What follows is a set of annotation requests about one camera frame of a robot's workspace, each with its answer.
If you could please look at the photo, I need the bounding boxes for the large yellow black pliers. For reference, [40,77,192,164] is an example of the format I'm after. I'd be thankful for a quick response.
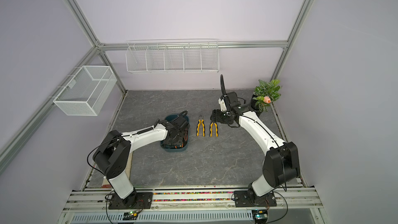
[209,121,219,137]

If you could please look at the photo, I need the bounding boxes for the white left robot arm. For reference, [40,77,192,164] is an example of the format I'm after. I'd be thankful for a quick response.
[92,117,190,200]

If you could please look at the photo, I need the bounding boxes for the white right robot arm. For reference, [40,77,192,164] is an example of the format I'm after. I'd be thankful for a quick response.
[212,92,301,198]

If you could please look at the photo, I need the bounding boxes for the teal plastic storage box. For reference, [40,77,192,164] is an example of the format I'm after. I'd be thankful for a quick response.
[160,111,190,151]

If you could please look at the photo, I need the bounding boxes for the black vase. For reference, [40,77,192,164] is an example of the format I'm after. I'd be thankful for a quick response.
[250,94,262,117]

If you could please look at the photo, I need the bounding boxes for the green plant with pink flower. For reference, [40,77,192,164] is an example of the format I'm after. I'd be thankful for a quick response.
[253,79,282,112]

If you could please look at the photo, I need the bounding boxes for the white wire wall shelf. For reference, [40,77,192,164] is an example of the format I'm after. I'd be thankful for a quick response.
[125,39,220,74]

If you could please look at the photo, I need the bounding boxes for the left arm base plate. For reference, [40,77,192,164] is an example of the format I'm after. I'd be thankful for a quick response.
[108,191,153,209]

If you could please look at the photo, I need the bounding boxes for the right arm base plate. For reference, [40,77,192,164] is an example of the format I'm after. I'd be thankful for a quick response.
[232,190,277,208]

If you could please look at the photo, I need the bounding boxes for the white mesh wall basket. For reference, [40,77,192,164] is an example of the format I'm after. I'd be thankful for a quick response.
[53,65,117,116]

